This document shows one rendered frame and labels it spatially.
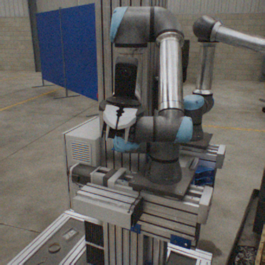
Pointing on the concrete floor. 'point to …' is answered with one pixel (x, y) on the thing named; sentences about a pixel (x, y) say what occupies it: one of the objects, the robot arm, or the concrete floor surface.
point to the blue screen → (69, 49)
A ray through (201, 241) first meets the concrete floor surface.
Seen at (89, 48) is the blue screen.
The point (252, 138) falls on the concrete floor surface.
